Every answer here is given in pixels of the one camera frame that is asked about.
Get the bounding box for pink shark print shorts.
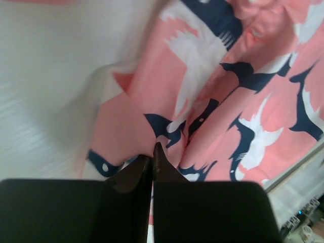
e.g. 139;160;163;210
80;0;324;243

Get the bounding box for aluminium table edge rail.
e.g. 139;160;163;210
263;138;323;193

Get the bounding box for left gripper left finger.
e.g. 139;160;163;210
1;155;152;242

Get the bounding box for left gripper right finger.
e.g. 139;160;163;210
153;143;281;242

